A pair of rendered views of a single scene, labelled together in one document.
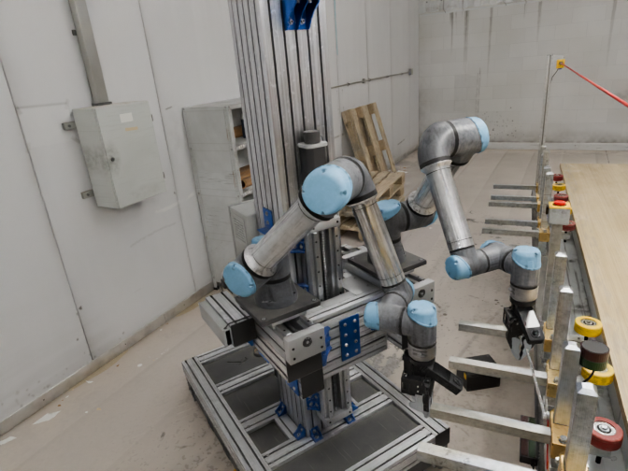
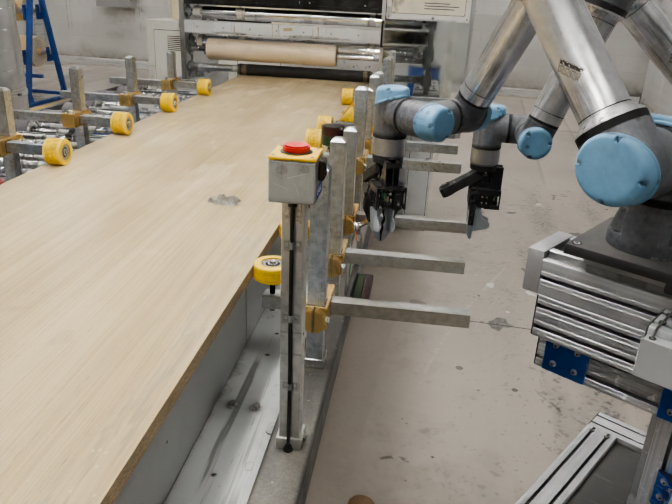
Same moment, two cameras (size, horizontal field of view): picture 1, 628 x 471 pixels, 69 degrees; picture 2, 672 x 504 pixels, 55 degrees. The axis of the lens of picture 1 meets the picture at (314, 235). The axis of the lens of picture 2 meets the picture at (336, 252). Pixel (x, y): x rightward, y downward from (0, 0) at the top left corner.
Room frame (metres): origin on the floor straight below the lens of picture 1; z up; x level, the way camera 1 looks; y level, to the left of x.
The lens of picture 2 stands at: (2.51, -1.17, 1.45)
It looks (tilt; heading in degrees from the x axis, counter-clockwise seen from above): 22 degrees down; 161
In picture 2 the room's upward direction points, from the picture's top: 3 degrees clockwise
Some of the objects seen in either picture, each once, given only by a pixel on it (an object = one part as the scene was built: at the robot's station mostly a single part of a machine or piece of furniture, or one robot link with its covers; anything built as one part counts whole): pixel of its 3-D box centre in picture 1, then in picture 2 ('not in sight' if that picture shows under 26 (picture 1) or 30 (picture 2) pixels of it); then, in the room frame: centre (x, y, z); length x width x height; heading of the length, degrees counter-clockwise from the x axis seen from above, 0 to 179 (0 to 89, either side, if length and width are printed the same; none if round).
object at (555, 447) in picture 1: (562, 434); (346, 218); (0.90, -0.60, 0.85); 0.13 x 0.06 x 0.05; 155
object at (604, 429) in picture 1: (601, 444); not in sight; (0.84, -0.66, 0.85); 0.08 x 0.08 x 0.11
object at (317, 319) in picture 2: (551, 335); (318, 307); (1.35, -0.81, 0.82); 0.13 x 0.06 x 0.05; 155
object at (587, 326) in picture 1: (586, 335); (272, 285); (1.29, -0.89, 0.85); 0.08 x 0.08 x 0.11
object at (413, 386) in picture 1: (419, 372); (483, 185); (1.04, -0.26, 0.97); 0.09 x 0.08 x 0.12; 65
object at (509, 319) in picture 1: (520, 313); (387, 182); (1.18, -0.60, 1.03); 0.09 x 0.08 x 0.12; 175
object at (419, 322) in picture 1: (421, 323); (490, 126); (1.03, -0.26, 1.13); 0.09 x 0.08 x 0.11; 62
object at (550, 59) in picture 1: (549, 125); not in sight; (3.44, -1.84, 1.20); 0.15 x 0.12 x 1.00; 155
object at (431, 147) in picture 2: not in sight; (384, 143); (0.46, -0.31, 0.95); 0.50 x 0.04 x 0.04; 65
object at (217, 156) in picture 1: (252, 192); not in sight; (3.86, 0.50, 0.78); 0.90 x 0.45 x 1.55; 150
